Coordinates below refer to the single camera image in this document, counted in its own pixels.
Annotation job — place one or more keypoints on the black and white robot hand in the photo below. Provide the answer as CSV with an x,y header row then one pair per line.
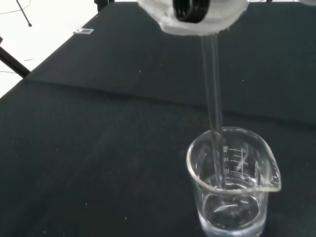
x,y
170,24

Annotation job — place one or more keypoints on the clear glass beaker with water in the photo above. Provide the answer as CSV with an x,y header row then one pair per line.
x,y
232,214

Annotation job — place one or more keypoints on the clear plastic cloth clip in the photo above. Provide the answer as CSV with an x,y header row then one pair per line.
x,y
84,31

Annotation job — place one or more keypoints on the black table cloth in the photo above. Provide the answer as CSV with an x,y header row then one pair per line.
x,y
98,135

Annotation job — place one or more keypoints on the black tripod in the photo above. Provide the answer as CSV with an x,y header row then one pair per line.
x,y
24,12

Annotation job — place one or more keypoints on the black stand leg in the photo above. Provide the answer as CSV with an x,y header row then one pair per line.
x,y
12,61

